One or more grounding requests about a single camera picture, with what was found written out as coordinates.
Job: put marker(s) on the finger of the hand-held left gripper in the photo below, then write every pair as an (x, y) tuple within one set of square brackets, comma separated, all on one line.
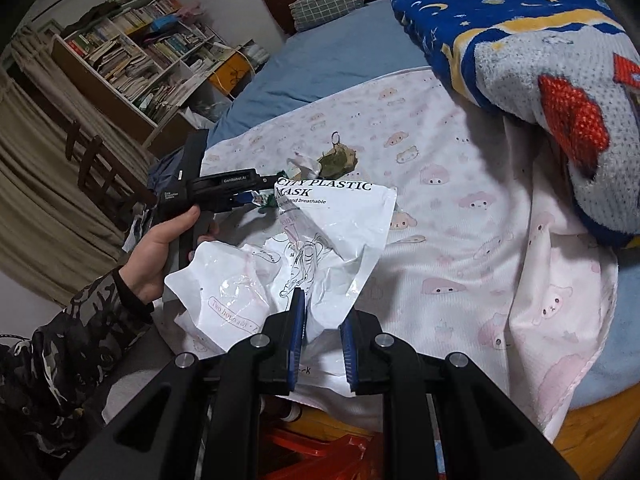
[(267, 183), (245, 201)]

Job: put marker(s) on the blue moon star blanket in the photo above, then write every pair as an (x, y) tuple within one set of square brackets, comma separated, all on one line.
[(525, 60)]

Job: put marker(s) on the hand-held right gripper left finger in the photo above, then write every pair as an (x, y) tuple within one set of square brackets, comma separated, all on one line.
[(297, 330)]

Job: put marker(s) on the clear plastic bag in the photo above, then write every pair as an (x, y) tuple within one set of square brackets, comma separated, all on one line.
[(205, 107)]

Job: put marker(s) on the green white wrapper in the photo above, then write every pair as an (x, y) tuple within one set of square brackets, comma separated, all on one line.
[(263, 201)]

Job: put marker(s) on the person's left hand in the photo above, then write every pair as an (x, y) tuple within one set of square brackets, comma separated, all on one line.
[(155, 255)]

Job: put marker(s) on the dark wooden chair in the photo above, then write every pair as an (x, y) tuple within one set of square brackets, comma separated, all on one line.
[(100, 160)]

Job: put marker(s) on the rows of books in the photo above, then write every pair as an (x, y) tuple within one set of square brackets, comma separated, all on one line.
[(115, 60)]

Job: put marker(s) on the beige curtain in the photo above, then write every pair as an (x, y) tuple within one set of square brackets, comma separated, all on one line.
[(50, 200)]

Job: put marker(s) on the withered leaf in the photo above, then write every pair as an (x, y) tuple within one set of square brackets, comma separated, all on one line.
[(342, 160)]

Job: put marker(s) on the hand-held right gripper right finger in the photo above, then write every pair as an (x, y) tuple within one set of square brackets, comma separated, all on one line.
[(347, 355)]

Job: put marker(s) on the white printed plastic bag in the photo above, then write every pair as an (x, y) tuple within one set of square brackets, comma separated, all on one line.
[(325, 240)]

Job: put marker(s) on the white cartoon print cloth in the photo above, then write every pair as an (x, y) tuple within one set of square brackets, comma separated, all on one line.
[(450, 220)]

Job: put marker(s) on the yellow drawer front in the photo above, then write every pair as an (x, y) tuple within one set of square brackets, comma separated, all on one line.
[(232, 77)]

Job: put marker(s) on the white bookshelf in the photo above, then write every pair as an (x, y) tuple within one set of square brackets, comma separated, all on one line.
[(187, 67)]

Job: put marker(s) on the red plastic stool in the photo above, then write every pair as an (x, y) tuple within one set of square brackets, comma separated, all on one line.
[(310, 447)]

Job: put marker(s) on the dark blue clothes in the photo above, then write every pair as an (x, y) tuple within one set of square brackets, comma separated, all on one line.
[(165, 172)]

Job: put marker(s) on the person's left forearm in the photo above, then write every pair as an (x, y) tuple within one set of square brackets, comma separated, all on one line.
[(65, 360)]

